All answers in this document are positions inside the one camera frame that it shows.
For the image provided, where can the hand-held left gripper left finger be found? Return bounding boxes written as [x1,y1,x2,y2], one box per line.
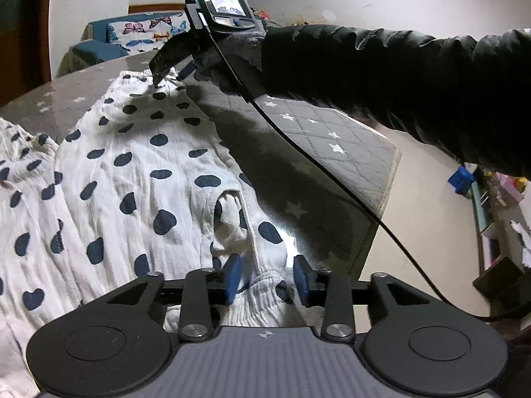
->
[106,253,242,343]

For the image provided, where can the white polka-dot garment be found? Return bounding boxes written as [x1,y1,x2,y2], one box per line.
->
[0,68,308,398]

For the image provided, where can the grey star-print table cover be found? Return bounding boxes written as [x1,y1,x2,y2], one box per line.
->
[0,55,403,285]

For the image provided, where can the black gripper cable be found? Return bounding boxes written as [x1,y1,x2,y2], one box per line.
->
[201,8,531,322]

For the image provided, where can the person's right hand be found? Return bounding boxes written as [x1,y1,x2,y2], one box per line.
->
[191,28,269,97]

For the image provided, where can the blue sofa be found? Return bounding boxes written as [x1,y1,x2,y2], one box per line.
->
[67,12,189,67]

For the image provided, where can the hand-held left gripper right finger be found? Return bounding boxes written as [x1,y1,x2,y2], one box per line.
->
[292,254,432,343]

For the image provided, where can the dark brown box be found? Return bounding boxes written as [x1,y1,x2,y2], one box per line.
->
[472,256,527,312]

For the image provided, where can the person's right forearm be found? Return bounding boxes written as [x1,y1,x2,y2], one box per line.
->
[261,23,531,177]

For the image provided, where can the crumpled white paper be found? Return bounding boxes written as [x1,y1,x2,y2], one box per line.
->
[508,219,531,271]

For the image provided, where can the small blue box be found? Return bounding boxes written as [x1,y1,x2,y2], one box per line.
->
[447,165,476,195]

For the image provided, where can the low side cabinet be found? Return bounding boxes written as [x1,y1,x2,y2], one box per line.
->
[470,168,531,272]

